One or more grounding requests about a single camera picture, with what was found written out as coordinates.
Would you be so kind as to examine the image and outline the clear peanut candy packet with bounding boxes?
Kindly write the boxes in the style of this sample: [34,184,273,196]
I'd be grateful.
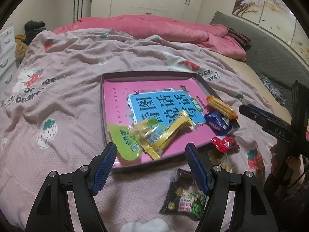
[207,149,234,173]

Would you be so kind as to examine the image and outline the door with hanging bags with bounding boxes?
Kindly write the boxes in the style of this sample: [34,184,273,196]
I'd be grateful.
[60,0,92,25]

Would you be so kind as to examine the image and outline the yellow snack wrapper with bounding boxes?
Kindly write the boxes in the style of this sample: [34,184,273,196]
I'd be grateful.
[132,110,197,160]

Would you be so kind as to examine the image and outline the pink and blue book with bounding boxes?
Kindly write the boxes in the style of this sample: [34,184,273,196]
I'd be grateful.
[102,78,215,170]

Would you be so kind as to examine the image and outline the blue biscuit snack pack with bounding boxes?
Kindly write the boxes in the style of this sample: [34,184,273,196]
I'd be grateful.
[204,111,232,136]

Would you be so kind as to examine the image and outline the pile of dark clothes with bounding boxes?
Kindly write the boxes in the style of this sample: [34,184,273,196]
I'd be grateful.
[24,20,46,45]

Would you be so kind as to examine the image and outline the white drawer cabinet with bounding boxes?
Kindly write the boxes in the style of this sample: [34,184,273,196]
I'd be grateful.
[0,26,17,88]

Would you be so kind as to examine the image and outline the beige bed sheet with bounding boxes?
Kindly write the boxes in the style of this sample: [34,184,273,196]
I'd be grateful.
[211,51,291,123]

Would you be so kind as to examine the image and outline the orange cracker snack pack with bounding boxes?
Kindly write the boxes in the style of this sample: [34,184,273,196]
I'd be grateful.
[206,95,238,120]

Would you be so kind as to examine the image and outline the tree wall painting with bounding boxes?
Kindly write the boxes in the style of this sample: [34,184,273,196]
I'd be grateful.
[232,0,308,62]

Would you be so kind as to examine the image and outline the dark striped pillow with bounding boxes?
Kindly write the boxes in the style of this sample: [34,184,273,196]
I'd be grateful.
[227,27,251,51]

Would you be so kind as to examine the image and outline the red snack packet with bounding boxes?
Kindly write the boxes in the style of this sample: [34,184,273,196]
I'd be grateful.
[211,136,239,154]

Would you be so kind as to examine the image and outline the right hand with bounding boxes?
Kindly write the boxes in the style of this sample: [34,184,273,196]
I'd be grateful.
[270,145,302,173]

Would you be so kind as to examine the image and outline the grey cardboard box tray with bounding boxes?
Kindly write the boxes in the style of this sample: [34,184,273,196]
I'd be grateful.
[100,70,224,173]

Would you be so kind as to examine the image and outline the grey padded headboard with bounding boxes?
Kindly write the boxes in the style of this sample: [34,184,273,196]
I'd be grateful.
[211,11,308,112]

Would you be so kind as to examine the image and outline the black green bean snack packet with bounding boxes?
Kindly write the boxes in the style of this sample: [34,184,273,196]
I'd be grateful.
[160,169,209,220]

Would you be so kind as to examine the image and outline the pink quilt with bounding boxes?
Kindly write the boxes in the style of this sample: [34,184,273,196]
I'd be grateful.
[53,15,247,60]

